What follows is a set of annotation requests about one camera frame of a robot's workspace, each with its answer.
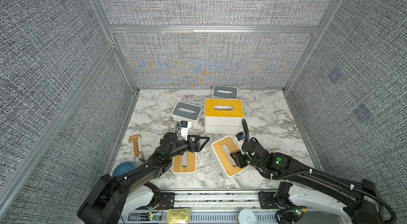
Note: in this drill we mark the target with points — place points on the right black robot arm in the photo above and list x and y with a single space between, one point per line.
302 187

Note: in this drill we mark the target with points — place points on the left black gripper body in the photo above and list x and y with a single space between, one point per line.
182 147

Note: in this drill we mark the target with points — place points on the wooden block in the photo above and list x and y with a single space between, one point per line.
135 140

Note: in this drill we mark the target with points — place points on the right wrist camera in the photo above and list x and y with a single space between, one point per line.
240 137

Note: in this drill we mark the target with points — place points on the grey lid tissue box centre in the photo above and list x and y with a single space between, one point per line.
187 112

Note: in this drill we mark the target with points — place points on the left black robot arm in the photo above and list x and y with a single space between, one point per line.
106 201

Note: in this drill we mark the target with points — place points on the white round lid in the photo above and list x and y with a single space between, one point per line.
246 216

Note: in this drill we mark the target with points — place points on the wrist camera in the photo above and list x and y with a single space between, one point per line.
240 137
184 129

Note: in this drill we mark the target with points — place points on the gold sardine tin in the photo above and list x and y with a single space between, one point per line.
178 216

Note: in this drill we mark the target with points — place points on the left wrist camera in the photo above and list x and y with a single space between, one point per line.
184 129

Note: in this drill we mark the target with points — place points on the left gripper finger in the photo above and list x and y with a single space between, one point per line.
197 148
196 141

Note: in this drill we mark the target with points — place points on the blue ceramic bowl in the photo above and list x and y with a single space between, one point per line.
123 168

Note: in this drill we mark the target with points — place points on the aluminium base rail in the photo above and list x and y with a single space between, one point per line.
221 206

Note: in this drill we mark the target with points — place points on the yellow lid tissue box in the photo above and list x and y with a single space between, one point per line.
223 112

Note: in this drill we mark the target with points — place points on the large bamboo lid tissue box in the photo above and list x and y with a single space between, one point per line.
227 130

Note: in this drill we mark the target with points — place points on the grey lid tissue box back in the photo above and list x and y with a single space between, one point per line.
225 92

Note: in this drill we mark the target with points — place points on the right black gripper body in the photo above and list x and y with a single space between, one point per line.
243 160

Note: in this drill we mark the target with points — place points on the grey lid tissue box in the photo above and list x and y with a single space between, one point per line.
187 112
225 92

